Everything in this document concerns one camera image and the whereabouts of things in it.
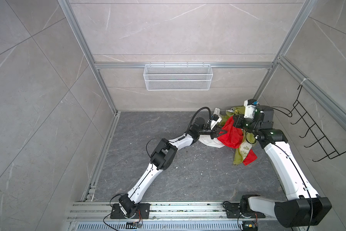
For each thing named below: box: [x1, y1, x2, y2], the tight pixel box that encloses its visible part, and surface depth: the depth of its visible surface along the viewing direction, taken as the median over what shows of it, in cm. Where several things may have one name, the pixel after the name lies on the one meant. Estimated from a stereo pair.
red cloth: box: [216, 115, 258, 166], surface depth 88 cm
